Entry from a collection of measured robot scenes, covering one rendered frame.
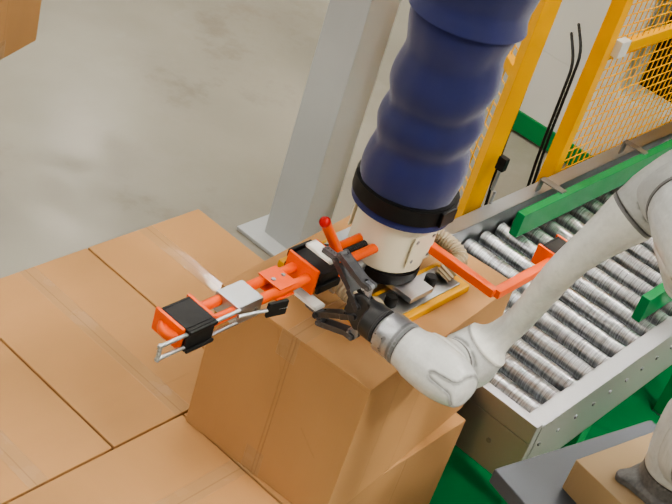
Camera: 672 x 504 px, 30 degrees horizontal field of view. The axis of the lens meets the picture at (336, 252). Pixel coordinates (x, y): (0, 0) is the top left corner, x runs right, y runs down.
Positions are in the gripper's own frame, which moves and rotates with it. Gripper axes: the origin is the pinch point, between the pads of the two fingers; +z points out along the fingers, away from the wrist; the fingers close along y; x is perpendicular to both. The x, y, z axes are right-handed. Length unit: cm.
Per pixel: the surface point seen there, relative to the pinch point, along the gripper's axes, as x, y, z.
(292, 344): -3.5, 15.2, -3.7
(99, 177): 99, 107, 163
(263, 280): -11.7, -0.7, 1.8
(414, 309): 24.7, 11.0, -12.4
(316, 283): -1.5, 0.2, -3.5
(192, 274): 33, 53, 56
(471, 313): 38.2, 12.8, -19.0
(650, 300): 136, 43, -25
